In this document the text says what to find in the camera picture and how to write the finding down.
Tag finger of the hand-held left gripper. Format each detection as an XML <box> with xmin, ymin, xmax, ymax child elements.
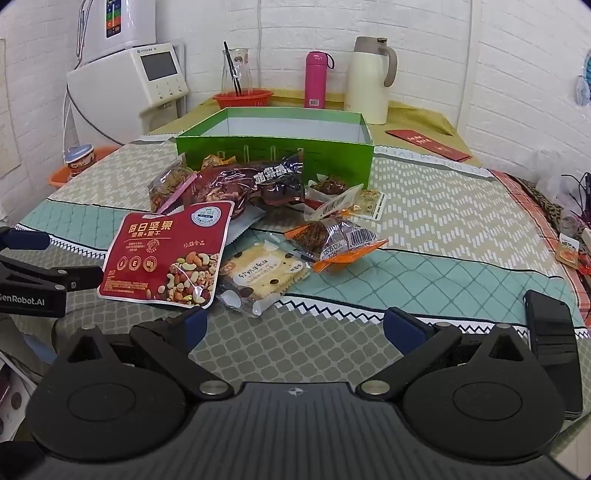
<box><xmin>0</xmin><ymin>251</ymin><xmax>105</xmax><ymax>294</ymax></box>
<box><xmin>0</xmin><ymin>227</ymin><xmax>52</xmax><ymax>254</ymax></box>

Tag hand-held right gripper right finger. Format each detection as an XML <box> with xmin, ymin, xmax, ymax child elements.
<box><xmin>356</xmin><ymin>306</ymin><xmax>536</xmax><ymax>401</ymax></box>

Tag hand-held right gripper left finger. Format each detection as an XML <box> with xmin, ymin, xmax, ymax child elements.
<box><xmin>55</xmin><ymin>305</ymin><xmax>235</xmax><ymax>400</ymax></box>

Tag red mixed nuts packet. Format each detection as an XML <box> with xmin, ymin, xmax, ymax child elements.
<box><xmin>98</xmin><ymin>200</ymin><xmax>235</xmax><ymax>309</ymax></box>

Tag cream cracker packet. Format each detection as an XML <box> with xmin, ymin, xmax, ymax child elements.
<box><xmin>217</xmin><ymin>233</ymin><xmax>311</xmax><ymax>319</ymax></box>

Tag brown cake packet orange ends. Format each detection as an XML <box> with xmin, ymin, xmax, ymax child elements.
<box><xmin>284</xmin><ymin>216</ymin><xmax>389</xmax><ymax>274</ymax></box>

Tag small yellowish sauce packet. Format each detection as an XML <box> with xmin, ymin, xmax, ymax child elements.
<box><xmin>358</xmin><ymin>188</ymin><xmax>387</xmax><ymax>221</ymax></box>

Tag striped chips packet pink edge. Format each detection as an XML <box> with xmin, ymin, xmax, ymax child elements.
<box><xmin>147</xmin><ymin>156</ymin><xmax>198</xmax><ymax>214</ymax></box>

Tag brown dried meat packet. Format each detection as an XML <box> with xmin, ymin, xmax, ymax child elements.
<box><xmin>302</xmin><ymin>185</ymin><xmax>365</xmax><ymax>223</ymax></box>

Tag dark purple snack packet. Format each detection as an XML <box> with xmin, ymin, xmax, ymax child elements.
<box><xmin>187</xmin><ymin>154</ymin><xmax>306</xmax><ymax>220</ymax></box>

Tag green cardboard box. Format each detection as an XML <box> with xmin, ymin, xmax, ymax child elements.
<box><xmin>175</xmin><ymin>107</ymin><xmax>374</xmax><ymax>191</ymax></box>

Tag orange plastic basin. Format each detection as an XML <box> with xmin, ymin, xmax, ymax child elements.
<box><xmin>50</xmin><ymin>145</ymin><xmax>122</xmax><ymax>189</ymax></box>

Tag instant noodle cup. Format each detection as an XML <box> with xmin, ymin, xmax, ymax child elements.
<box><xmin>64</xmin><ymin>144</ymin><xmax>97</xmax><ymax>182</ymax></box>

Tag patterned tablecloth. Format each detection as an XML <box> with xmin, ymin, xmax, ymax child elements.
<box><xmin>14</xmin><ymin>134</ymin><xmax>591</xmax><ymax>462</ymax></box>

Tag black smartphone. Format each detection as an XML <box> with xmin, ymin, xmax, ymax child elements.
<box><xmin>524</xmin><ymin>289</ymin><xmax>585</xmax><ymax>421</ymax></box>

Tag white water dispenser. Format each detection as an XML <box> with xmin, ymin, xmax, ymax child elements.
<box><xmin>67</xmin><ymin>41</ymin><xmax>190</xmax><ymax>146</ymax></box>

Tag red plaid cloth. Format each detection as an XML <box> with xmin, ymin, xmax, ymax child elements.
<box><xmin>490</xmin><ymin>168</ymin><xmax>591</xmax><ymax>326</ymax></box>

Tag small orange packet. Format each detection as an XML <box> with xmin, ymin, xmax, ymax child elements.
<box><xmin>555</xmin><ymin>233</ymin><xmax>581</xmax><ymax>267</ymax></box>

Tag red envelope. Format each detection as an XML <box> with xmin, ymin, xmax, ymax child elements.
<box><xmin>385</xmin><ymin>128</ymin><xmax>472</xmax><ymax>163</ymax></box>

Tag leopard print cloth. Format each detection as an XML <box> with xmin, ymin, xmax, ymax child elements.
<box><xmin>515</xmin><ymin>178</ymin><xmax>566</xmax><ymax>232</ymax></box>

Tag clear plastic bag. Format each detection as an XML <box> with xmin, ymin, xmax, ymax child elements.
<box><xmin>538</xmin><ymin>168</ymin><xmax>591</xmax><ymax>222</ymax></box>

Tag yellow cloth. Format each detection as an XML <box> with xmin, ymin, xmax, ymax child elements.
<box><xmin>145</xmin><ymin>88</ymin><xmax>474</xmax><ymax>162</ymax></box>

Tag red plastic basket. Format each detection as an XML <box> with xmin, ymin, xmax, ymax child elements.
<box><xmin>212</xmin><ymin>89</ymin><xmax>274</xmax><ymax>110</ymax></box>

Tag cream thermos jug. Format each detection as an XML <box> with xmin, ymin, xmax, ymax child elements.
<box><xmin>344</xmin><ymin>36</ymin><xmax>399</xmax><ymax>125</ymax></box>

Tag glass carafe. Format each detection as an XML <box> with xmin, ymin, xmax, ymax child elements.
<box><xmin>221</xmin><ymin>47</ymin><xmax>252</xmax><ymax>97</ymax></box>

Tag pink thermos bottle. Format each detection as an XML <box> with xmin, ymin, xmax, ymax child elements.
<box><xmin>304</xmin><ymin>51</ymin><xmax>334</xmax><ymax>110</ymax></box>

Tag black straw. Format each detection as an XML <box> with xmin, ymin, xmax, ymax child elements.
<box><xmin>223</xmin><ymin>41</ymin><xmax>243</xmax><ymax>97</ymax></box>

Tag beige wall board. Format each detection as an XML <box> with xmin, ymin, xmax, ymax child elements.
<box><xmin>0</xmin><ymin>38</ymin><xmax>23</xmax><ymax>180</ymax></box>

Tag white wall water purifier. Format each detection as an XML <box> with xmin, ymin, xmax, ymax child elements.
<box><xmin>74</xmin><ymin>0</ymin><xmax>160</xmax><ymax>63</ymax></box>

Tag white wall cable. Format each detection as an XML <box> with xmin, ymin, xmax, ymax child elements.
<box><xmin>452</xmin><ymin>0</ymin><xmax>475</xmax><ymax>136</ymax></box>
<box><xmin>253</xmin><ymin>0</ymin><xmax>264</xmax><ymax>93</ymax></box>

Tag blue wall decoration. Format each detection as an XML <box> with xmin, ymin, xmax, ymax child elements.
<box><xmin>575</xmin><ymin>55</ymin><xmax>591</xmax><ymax>106</ymax></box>

